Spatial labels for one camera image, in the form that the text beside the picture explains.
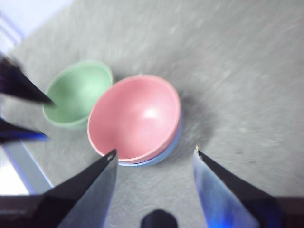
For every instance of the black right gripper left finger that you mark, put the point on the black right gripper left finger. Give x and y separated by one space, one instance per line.
90 194

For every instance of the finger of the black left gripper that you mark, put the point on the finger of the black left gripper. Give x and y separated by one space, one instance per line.
16 83
14 131

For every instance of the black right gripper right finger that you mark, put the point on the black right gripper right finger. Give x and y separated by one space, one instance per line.
228 197

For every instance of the green ribbed bowl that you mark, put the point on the green ribbed bowl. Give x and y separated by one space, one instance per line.
73 95

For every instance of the red ribbed bowl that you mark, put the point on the red ribbed bowl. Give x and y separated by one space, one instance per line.
137 118

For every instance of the blue ribbed bowl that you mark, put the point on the blue ribbed bowl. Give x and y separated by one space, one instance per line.
166 152

